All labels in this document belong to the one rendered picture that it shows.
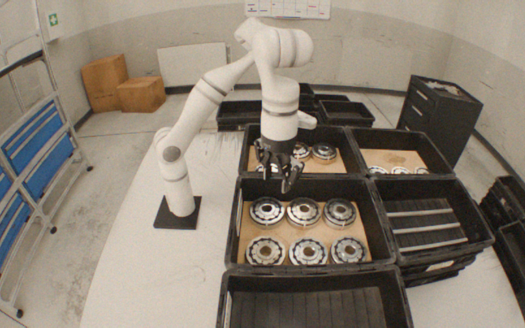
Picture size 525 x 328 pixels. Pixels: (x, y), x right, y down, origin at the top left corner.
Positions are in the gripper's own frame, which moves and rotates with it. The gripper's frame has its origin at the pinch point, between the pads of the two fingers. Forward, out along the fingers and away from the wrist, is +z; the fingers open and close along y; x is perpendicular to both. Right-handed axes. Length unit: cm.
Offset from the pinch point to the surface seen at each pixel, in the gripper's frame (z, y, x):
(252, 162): 17.0, -25.2, 13.5
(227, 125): 46, -97, 50
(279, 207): 14.2, -1.5, 3.4
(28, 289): 101, -106, -152
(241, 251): 17.1, 1.3, -13.2
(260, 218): 14.1, -2.0, -3.3
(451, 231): 17, 48, 39
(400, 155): 17, 15, 64
